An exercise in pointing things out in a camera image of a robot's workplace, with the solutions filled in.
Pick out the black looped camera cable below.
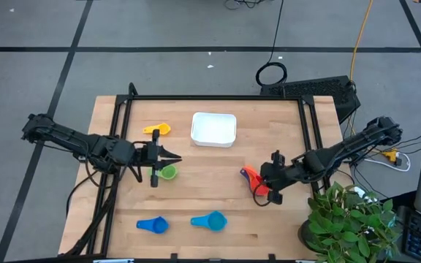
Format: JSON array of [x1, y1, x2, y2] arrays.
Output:
[[125, 140, 153, 184]]

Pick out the dark blue measuring cup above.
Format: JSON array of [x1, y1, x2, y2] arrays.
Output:
[[135, 216, 170, 235]]

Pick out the white plastic basket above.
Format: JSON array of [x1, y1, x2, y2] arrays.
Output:
[[189, 111, 238, 149]]

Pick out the black coiled floor cable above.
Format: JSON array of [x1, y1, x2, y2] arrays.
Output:
[[254, 0, 289, 88]]

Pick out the orange measuring cup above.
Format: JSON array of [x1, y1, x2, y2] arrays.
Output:
[[246, 165, 271, 197]]

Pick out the yellow measuring cup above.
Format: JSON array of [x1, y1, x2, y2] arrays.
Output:
[[142, 122, 172, 137]]

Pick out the green leafy plant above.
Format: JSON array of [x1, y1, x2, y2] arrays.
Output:
[[306, 180, 404, 263]]

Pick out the yellow extension cable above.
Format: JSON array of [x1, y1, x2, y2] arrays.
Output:
[[348, 0, 398, 155]]

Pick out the black perforated computer case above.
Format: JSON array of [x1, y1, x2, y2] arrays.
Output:
[[259, 75, 362, 126]]

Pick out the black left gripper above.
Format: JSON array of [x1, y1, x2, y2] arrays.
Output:
[[133, 129, 183, 188]]

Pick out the black aluminium table frame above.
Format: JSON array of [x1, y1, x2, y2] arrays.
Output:
[[58, 82, 331, 263]]

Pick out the black plant pot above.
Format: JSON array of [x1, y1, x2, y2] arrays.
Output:
[[297, 218, 320, 254]]

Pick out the light blue measuring cup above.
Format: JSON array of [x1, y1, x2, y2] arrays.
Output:
[[189, 210, 229, 233]]

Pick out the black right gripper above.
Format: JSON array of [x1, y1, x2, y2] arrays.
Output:
[[259, 149, 300, 205]]

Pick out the green measuring cup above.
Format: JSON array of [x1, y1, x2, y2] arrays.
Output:
[[148, 164, 180, 181]]

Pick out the yellow power plug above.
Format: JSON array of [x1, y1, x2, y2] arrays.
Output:
[[383, 148, 402, 164]]

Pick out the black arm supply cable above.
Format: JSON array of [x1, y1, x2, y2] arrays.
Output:
[[64, 169, 101, 217]]

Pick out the white power cable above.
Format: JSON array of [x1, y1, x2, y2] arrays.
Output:
[[363, 150, 412, 173]]

